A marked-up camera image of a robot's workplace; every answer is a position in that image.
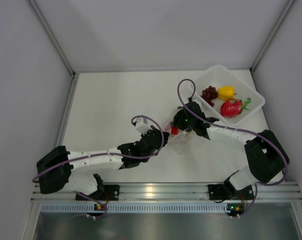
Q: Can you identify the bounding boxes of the aluminium mounting rail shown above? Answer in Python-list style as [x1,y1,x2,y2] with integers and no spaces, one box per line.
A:
[30,181,302,202]

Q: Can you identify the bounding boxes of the white slotted cable duct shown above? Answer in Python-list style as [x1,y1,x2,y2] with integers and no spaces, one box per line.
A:
[40,202,235,213]

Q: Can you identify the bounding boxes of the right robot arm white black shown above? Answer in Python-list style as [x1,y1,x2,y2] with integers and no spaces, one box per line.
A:
[171,101,290,199]

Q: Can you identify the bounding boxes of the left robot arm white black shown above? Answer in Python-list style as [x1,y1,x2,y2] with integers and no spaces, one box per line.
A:
[33,128,170,200]

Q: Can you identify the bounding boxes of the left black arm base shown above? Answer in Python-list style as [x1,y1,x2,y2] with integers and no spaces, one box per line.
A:
[87,184,120,202]

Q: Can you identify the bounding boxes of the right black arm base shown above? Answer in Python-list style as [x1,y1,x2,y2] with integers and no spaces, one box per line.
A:
[207,184,231,202]

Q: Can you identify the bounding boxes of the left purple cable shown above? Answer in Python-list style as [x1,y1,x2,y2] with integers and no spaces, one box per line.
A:
[32,115,167,184]

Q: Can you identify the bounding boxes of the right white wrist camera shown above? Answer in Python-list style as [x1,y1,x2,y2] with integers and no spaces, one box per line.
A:
[188,97,202,107]

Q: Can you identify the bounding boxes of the yellow fake bell pepper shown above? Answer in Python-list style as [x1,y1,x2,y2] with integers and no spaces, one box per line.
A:
[217,86,236,101]

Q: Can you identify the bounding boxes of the red fake strawberry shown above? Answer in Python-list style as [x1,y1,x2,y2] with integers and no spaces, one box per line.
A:
[220,98,251,118]

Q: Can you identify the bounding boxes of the purple cable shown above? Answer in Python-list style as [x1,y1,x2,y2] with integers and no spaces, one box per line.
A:
[32,115,167,184]
[177,78,289,186]

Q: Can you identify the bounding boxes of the clear zip top bag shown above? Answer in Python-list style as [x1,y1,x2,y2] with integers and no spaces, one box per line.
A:
[162,104,194,156]

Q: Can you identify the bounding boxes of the white plastic basket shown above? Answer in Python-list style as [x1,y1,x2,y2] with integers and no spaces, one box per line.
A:
[185,65,265,127]

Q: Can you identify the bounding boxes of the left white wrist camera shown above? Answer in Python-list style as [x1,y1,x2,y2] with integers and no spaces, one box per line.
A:
[133,117,152,135]

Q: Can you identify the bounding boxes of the purple fake grapes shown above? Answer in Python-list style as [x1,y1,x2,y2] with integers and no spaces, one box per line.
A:
[201,85,218,107]

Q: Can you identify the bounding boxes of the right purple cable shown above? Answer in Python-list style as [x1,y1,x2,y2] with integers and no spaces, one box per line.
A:
[177,78,289,186]

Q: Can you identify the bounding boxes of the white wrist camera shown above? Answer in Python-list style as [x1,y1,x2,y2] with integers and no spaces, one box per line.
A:
[188,97,202,107]
[133,117,152,135]

